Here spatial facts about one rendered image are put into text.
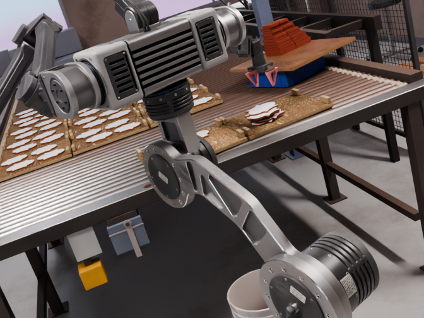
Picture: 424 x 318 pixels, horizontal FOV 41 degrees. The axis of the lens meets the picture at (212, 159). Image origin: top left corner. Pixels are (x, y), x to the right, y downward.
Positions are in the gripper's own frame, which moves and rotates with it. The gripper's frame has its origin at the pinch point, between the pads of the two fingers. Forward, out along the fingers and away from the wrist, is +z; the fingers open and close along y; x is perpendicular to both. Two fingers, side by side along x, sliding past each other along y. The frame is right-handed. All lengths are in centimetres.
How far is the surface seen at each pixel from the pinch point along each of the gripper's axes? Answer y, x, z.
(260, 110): -1.0, 8.1, 8.7
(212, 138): 11.4, 28.4, 13.4
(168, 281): 87, 31, 107
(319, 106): -20.0, -7.8, 14.1
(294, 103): -2.4, -12.7, 14.1
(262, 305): -5, 43, 87
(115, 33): 493, -257, 7
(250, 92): 45, -35, 16
